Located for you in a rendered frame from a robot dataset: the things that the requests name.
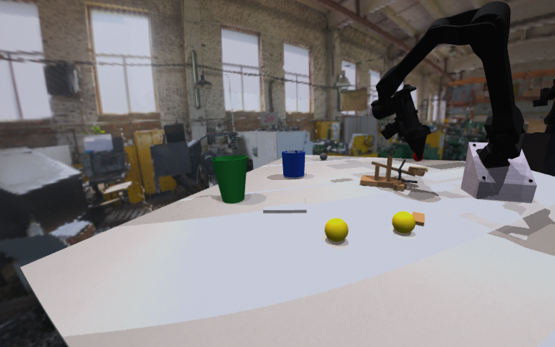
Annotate yellow ball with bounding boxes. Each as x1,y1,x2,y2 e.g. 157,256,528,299
324,218,348,242
392,211,416,234

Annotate blue mug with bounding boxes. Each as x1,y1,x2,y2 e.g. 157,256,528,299
282,150,305,179

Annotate dark green cup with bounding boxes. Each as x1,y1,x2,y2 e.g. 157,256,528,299
212,155,247,204

